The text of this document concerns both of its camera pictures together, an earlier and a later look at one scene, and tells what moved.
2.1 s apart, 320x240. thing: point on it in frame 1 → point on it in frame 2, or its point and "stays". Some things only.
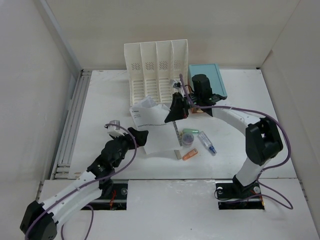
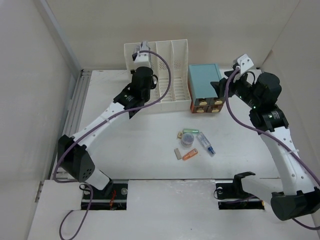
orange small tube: [192, 153] stays
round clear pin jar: [187, 139] stays
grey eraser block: [178, 154] stays
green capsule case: [190, 131] stays
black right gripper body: [194, 99] → [243, 90]
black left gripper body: [126, 143] → [147, 96]
